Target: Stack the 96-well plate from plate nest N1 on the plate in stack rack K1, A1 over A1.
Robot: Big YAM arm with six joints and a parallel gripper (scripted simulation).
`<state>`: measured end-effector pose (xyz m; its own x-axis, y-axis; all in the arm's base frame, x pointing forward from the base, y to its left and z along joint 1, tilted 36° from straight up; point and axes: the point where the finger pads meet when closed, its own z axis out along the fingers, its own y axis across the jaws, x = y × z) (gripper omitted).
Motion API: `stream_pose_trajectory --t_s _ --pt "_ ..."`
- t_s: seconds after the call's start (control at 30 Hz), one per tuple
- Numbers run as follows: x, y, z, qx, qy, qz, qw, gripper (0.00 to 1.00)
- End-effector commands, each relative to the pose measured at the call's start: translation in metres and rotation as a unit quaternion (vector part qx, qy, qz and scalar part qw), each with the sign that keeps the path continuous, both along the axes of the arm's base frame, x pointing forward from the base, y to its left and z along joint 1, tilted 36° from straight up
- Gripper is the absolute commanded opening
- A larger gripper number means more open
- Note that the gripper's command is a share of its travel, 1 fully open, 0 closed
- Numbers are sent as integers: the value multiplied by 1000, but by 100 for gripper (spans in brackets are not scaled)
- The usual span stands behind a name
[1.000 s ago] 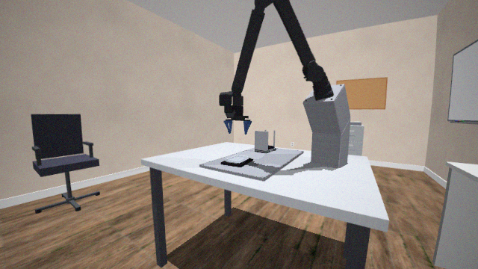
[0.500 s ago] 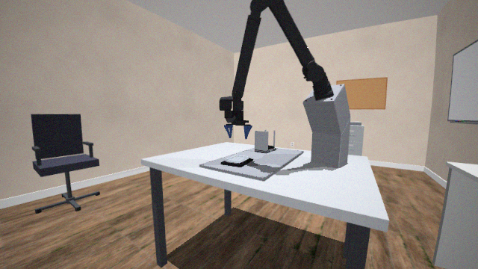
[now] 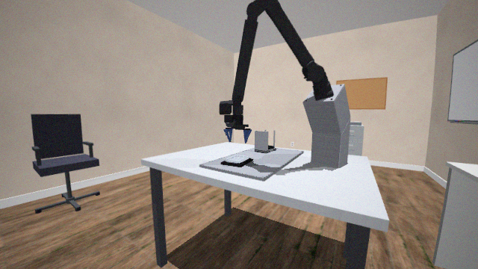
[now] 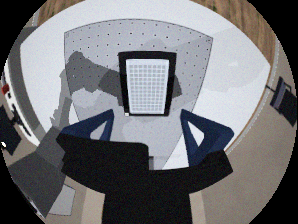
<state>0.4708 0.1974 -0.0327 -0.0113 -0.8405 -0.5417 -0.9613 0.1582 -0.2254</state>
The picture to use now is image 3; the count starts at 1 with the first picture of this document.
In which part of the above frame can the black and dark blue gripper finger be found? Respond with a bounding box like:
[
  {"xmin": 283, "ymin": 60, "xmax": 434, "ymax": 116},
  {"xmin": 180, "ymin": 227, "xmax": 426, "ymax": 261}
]
[
  {"xmin": 224, "ymin": 129, "xmax": 232, "ymax": 142},
  {"xmin": 243, "ymin": 129, "xmax": 252, "ymax": 143}
]

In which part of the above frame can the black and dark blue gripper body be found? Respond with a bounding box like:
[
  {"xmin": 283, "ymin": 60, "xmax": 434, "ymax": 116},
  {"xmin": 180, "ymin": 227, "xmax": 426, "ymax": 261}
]
[{"xmin": 226, "ymin": 124, "xmax": 250, "ymax": 130}]

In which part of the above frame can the white well plate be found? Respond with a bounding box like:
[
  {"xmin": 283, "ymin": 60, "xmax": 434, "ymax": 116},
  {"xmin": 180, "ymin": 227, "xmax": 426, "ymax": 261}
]
[{"xmin": 225, "ymin": 155, "xmax": 249, "ymax": 164}]

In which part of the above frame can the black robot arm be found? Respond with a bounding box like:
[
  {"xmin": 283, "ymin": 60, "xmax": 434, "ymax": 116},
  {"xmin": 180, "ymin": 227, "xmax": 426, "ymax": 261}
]
[{"xmin": 219, "ymin": 0, "xmax": 334, "ymax": 127}]

